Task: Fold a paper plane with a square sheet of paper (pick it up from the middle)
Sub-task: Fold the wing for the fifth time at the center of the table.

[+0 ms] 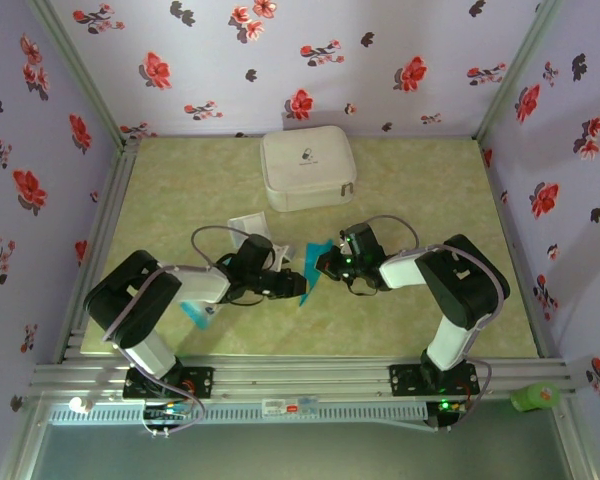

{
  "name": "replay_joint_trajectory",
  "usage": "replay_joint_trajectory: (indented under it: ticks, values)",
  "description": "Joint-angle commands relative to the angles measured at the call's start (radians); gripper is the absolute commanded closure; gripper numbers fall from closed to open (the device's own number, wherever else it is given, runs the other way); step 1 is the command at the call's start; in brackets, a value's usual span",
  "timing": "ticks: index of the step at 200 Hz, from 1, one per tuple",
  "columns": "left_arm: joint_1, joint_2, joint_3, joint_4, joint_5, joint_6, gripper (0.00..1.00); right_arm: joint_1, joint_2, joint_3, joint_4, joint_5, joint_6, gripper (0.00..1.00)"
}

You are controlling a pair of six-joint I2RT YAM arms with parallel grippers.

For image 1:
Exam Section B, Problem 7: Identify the teal cloth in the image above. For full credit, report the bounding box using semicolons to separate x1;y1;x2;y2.
298;238;337;307

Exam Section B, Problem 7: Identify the blue printed plastic packet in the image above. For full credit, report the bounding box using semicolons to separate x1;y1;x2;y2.
179;298;222;331

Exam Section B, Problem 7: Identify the clear plastic packet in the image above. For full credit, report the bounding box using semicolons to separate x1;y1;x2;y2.
228;210;274;247

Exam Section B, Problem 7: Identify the white zip pouch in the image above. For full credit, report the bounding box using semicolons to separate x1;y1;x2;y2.
259;124;359;214

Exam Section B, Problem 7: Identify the white label sticker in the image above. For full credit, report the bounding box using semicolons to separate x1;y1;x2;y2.
262;397;317;416

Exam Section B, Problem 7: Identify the small control board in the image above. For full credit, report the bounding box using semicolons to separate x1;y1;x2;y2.
140;401;194;439
426;398;470;432

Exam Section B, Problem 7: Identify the green plastic container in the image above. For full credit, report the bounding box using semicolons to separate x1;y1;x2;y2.
510;382;562;414

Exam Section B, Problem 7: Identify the long aluminium base rail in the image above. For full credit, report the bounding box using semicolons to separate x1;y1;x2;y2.
29;355;579;401

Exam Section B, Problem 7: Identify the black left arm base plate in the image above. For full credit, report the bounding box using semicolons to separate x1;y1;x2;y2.
123;366;215;400

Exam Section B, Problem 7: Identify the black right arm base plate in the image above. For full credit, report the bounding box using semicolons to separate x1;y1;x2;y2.
388;363;481;399

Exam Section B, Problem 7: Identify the slotted grey cable duct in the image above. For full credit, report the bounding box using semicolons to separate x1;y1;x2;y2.
47;402;429;427

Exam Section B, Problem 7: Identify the grey left arm cable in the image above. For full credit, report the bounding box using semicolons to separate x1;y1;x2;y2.
102;225;251;439

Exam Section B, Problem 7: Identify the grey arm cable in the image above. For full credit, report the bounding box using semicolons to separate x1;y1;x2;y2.
102;225;251;439
362;214;511;434

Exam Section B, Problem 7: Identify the aluminium side rail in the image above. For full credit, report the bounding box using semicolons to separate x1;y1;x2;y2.
53;139;141;364
479;138;566;361

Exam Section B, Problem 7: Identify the grey right arm cable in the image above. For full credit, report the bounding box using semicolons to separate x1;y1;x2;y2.
362;214;511;434

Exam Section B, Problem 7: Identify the aluminium frame post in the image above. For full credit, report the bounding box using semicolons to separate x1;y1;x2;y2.
27;0;136;149
473;0;567;144

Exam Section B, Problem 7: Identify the aluminium frame bar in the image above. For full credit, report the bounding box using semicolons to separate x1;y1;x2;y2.
549;399;599;480
0;394;49;480

